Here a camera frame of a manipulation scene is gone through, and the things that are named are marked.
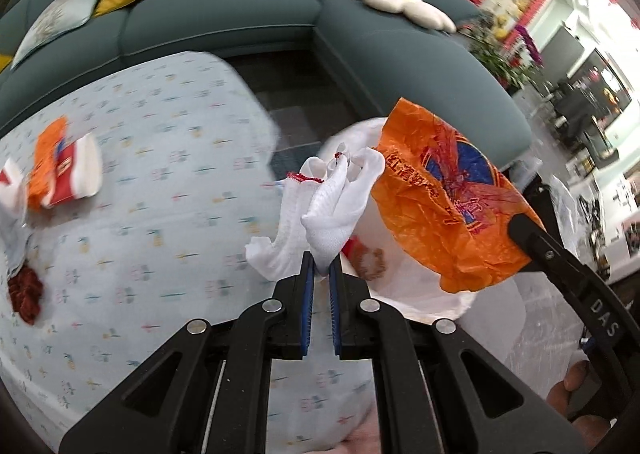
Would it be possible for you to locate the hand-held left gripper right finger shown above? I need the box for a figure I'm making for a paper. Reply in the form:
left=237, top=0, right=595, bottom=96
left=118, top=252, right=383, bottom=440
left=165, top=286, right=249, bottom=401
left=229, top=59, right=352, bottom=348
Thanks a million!
left=327, top=254, right=588, bottom=454

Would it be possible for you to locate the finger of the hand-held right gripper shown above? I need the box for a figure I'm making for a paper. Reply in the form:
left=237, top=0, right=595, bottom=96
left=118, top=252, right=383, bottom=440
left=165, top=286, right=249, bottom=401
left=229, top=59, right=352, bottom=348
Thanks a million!
left=520, top=173, right=601, bottom=280
left=506, top=214, right=591, bottom=295

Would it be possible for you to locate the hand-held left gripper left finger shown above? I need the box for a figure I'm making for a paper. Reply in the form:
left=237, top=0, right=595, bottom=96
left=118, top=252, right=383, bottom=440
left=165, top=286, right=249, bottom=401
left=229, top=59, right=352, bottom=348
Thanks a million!
left=59, top=250, right=317, bottom=454

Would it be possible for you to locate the white trash bin with liner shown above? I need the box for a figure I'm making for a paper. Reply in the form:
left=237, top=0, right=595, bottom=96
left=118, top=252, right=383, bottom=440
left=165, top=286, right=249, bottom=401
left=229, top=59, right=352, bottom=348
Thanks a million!
left=320, top=118, right=576, bottom=385

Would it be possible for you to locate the orange plastic bag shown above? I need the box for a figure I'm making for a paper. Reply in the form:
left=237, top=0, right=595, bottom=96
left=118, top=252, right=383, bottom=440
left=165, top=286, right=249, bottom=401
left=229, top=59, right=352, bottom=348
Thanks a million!
left=371, top=97, right=546, bottom=295
left=26, top=117, right=71, bottom=210

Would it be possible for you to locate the red paper cup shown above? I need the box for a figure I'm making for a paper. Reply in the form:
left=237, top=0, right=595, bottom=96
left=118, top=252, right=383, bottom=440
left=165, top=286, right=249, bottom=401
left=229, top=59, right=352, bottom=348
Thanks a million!
left=42, top=131, right=104, bottom=209

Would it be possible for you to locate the grey wrapper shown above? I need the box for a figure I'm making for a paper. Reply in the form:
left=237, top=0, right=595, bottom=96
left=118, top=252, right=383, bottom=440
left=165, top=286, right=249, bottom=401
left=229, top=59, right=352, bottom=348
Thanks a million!
left=0, top=214, right=36, bottom=275

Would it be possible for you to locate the white sock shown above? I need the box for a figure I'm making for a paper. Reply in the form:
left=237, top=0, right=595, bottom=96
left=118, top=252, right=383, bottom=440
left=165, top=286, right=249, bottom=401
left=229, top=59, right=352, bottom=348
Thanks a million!
left=0, top=157, right=31, bottom=230

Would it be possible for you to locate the person's right hand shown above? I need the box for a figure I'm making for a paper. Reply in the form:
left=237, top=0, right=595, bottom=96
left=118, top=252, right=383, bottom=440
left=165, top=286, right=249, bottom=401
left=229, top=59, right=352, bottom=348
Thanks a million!
left=546, top=359, right=618, bottom=452

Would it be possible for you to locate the clear bubble wrap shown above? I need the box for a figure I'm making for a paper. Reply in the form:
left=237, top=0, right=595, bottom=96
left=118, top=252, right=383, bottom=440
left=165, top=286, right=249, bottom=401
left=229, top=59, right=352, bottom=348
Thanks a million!
left=545, top=174, right=586, bottom=245

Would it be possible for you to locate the black dining table set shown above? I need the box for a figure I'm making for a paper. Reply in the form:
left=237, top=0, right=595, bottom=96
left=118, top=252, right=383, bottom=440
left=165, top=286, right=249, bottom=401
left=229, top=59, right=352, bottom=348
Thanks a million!
left=550, top=69, right=636, bottom=160

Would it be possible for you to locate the pink fleece garment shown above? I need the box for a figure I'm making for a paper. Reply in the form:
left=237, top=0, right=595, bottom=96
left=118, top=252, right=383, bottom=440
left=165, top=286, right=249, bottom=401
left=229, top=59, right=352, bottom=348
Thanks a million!
left=340, top=426, right=386, bottom=454

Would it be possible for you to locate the floral light blue tablecloth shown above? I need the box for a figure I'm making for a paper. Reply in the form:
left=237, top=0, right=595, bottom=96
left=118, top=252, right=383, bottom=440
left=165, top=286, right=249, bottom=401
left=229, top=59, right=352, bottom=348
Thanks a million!
left=0, top=50, right=381, bottom=450

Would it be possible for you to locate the green potted plant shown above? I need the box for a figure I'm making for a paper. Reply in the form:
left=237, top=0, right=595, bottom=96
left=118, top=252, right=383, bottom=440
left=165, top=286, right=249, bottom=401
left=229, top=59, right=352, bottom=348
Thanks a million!
left=462, top=17, right=538, bottom=88

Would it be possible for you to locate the purple orchid plant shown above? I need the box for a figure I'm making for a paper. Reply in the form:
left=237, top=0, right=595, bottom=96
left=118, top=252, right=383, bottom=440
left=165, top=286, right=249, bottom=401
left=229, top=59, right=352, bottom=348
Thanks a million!
left=515, top=24, right=546, bottom=68

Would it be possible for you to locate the grey partition screen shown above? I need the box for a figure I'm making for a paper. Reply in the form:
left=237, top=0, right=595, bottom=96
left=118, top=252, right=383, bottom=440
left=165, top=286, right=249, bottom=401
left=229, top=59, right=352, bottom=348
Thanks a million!
left=552, top=22, right=586, bottom=70

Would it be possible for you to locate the teal sectional sofa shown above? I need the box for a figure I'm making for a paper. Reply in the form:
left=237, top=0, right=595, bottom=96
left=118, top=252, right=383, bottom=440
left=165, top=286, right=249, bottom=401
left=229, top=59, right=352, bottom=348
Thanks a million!
left=0, top=0, right=533, bottom=175

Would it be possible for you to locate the light blue embroidered pillow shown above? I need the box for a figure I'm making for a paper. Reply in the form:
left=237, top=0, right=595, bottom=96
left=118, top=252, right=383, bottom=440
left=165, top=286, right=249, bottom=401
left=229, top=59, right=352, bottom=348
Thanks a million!
left=10, top=0, right=112, bottom=70

